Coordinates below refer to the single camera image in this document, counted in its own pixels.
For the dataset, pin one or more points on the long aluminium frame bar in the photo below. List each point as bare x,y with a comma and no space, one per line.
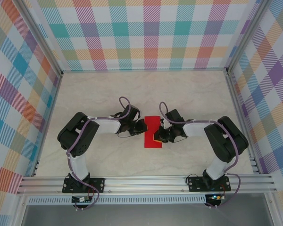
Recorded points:
143,70

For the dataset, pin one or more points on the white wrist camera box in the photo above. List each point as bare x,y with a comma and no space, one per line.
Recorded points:
162,122
135,120

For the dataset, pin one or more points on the red square paper sheet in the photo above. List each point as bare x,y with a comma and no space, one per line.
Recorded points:
149,143

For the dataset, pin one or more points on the aluminium side frame bar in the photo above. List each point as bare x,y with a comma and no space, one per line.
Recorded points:
233,94
55,93

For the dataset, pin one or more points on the aluminium frame leg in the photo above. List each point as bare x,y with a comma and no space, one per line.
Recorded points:
20,212
272,209

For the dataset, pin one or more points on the wide aluminium mounting rail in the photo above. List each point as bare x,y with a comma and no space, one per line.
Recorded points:
143,184

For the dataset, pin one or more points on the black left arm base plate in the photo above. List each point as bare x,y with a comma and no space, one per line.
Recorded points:
97,184

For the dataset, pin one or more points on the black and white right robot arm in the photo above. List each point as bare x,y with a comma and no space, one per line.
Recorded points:
226,141

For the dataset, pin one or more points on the black circuit board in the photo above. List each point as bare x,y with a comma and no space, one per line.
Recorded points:
79,199

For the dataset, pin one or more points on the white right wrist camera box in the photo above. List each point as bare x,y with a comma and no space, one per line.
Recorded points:
162,122

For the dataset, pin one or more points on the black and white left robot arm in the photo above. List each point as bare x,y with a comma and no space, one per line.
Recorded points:
77,139

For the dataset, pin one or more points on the aluminium frame post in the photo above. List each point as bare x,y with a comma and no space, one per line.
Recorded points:
245,37
43,37

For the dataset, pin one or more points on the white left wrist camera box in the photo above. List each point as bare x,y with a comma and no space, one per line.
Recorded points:
135,120

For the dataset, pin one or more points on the grey metal panel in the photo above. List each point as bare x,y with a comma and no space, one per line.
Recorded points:
143,216

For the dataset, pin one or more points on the circuit board with green light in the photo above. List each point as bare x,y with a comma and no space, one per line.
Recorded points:
215,197

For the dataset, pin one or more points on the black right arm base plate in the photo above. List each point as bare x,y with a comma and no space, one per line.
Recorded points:
194,186

